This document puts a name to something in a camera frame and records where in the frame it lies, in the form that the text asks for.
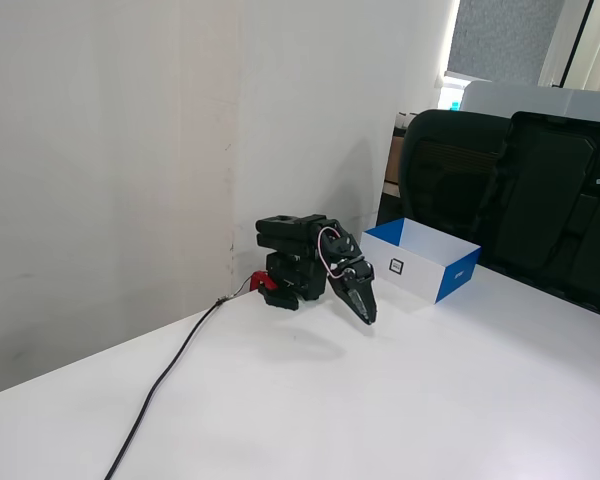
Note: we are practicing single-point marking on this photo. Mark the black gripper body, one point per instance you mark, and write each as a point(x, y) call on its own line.
point(356, 281)

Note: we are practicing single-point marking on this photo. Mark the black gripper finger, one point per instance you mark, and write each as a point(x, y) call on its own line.
point(372, 297)
point(355, 292)

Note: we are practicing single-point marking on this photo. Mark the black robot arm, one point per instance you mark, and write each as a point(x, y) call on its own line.
point(285, 235)

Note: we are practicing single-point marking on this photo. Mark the blue and white cardboard box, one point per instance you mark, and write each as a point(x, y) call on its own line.
point(415, 280)

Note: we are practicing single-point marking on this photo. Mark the dark cabinet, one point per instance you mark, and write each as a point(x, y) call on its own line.
point(387, 212)

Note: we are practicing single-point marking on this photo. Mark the red clamp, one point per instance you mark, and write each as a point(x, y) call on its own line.
point(257, 280)

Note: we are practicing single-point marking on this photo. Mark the black mesh office chair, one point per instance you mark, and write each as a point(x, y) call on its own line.
point(450, 200)

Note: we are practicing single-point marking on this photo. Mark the small white object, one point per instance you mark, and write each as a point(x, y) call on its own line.
point(404, 120)

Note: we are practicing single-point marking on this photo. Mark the small teal object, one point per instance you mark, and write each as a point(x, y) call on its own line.
point(455, 105)

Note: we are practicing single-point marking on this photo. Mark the white panel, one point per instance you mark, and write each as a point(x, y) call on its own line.
point(530, 97)

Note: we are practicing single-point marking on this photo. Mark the gray window blind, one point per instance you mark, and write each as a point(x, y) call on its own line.
point(500, 35)

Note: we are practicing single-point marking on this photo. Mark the black window frame bar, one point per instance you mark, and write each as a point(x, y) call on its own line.
point(578, 40)

